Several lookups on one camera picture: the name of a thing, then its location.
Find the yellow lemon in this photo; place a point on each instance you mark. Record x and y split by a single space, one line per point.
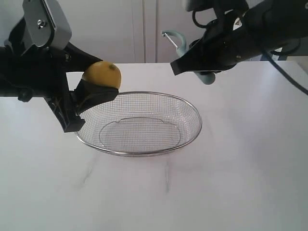
103 73

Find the window with dark frame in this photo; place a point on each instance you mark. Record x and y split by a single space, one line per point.
298 58

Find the metal wire mesh basket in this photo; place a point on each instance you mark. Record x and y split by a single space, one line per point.
140 124

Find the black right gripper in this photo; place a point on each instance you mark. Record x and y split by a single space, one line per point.
233 37

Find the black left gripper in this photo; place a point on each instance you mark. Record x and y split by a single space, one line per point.
41 72

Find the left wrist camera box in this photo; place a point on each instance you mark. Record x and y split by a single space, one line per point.
46 24

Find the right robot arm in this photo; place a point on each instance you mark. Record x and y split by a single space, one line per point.
284 20

